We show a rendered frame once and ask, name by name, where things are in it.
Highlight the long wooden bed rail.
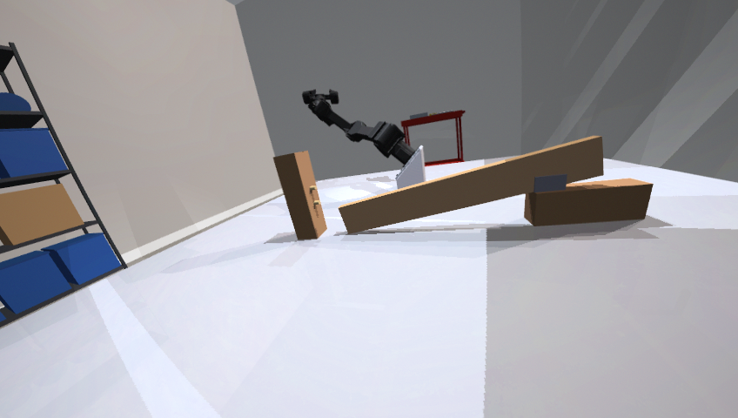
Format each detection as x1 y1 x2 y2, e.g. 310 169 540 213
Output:
338 136 604 234

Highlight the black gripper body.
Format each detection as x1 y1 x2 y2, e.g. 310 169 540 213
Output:
302 91 339 105

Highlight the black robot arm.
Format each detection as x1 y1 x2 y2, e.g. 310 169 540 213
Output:
308 100 417 168

